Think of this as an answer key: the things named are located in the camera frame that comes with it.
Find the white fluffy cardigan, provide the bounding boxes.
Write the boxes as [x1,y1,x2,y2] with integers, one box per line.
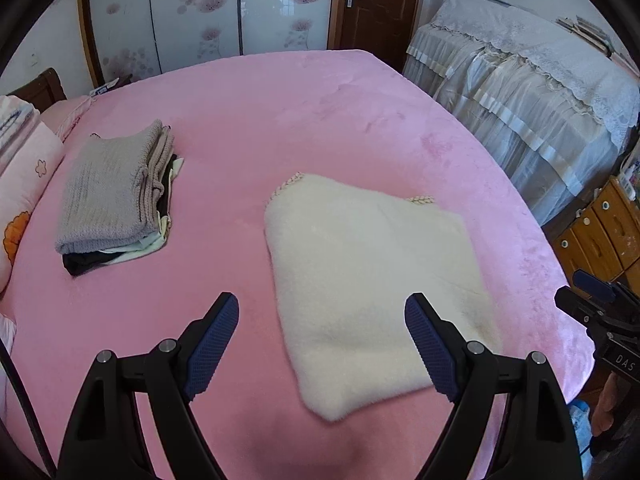
[265,174,502,422]

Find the right hand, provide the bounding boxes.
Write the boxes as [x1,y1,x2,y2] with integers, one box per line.
[591,372,630,437]

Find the wooden drawer cabinet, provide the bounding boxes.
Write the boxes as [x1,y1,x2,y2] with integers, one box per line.
[552,177,640,295]

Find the white bottles on cabinet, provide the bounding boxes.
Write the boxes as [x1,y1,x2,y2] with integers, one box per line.
[617,153,640,193]

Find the black folded garment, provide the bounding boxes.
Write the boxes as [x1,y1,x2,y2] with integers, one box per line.
[62,155,184,278]

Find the lace covered furniture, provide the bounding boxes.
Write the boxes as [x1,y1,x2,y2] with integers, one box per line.
[404,0,639,224]

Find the grey knitted folded sweater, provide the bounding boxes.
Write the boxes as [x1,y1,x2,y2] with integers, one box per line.
[54,119,174,255]

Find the stack of books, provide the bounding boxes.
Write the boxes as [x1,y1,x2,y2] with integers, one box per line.
[555,16,615,58]

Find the folded pink quilt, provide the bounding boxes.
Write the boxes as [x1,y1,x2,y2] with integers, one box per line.
[0,96,63,287]

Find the pink bed blanket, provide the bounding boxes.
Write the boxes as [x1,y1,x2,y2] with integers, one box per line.
[1,51,593,479]

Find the dark wooden headboard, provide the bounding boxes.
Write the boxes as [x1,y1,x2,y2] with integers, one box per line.
[10,67,67,113]

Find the brown wooden door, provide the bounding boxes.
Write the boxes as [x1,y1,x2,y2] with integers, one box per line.
[326,0,422,72]

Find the floral sliding wardrobe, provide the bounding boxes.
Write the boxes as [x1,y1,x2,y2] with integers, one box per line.
[78,0,331,84]

